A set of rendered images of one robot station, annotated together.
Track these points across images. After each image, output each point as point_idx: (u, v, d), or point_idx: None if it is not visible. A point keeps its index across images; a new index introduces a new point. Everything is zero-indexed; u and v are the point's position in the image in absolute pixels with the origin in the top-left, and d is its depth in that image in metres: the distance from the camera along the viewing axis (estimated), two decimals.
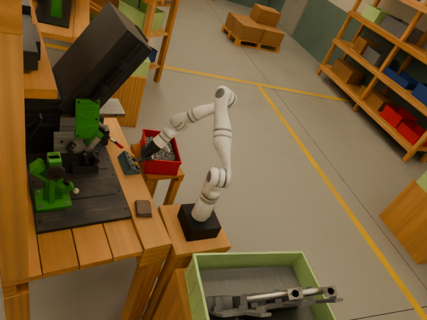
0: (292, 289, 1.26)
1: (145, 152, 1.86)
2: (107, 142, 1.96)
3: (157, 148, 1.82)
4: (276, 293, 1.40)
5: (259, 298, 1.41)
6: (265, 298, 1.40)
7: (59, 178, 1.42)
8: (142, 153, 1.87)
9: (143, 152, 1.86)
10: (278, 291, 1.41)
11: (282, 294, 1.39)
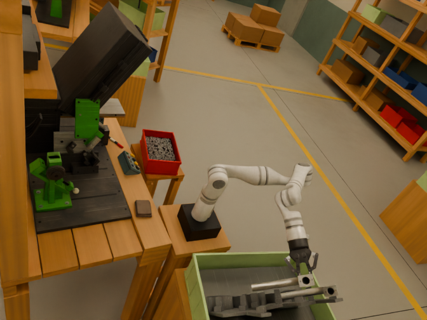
0: (303, 275, 1.22)
1: (298, 262, 1.24)
2: (107, 142, 1.96)
3: (307, 240, 1.26)
4: (283, 280, 1.35)
5: (266, 286, 1.36)
6: (272, 286, 1.35)
7: (59, 178, 1.42)
8: (295, 269, 1.25)
9: (297, 264, 1.24)
10: (286, 279, 1.36)
11: (290, 282, 1.34)
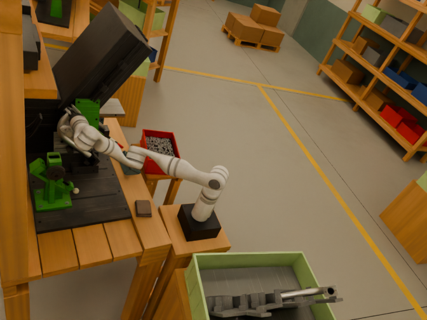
0: (78, 110, 1.58)
1: None
2: None
3: (74, 115, 1.46)
4: (70, 140, 1.63)
5: None
6: None
7: (59, 178, 1.42)
8: None
9: None
10: (67, 141, 1.62)
11: (67, 136, 1.62)
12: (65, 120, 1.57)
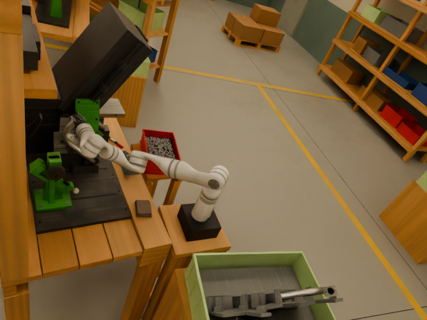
0: (83, 117, 1.61)
1: None
2: (107, 142, 1.96)
3: (79, 123, 1.49)
4: (75, 146, 1.66)
5: None
6: None
7: (59, 178, 1.42)
8: None
9: None
10: (72, 147, 1.65)
11: (72, 142, 1.65)
12: (70, 127, 1.60)
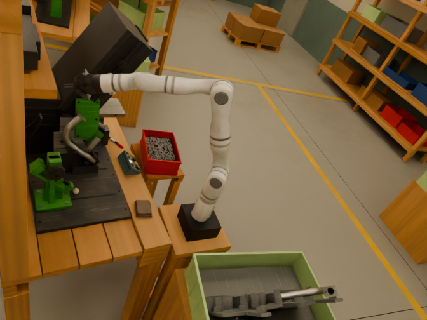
0: (83, 117, 1.61)
1: (81, 83, 1.33)
2: (107, 142, 1.96)
3: (100, 93, 1.33)
4: (75, 146, 1.66)
5: (87, 152, 1.72)
6: (82, 150, 1.70)
7: (59, 178, 1.42)
8: (76, 80, 1.33)
9: (79, 82, 1.32)
10: (72, 147, 1.65)
11: (72, 142, 1.65)
12: (70, 127, 1.60)
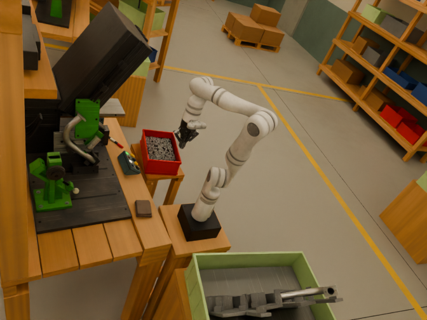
0: (83, 117, 1.61)
1: None
2: (107, 142, 1.96)
3: (181, 120, 1.45)
4: (75, 146, 1.66)
5: (87, 152, 1.72)
6: (82, 150, 1.70)
7: (59, 178, 1.42)
8: (186, 138, 1.53)
9: None
10: (72, 147, 1.65)
11: (72, 142, 1.65)
12: (70, 127, 1.60)
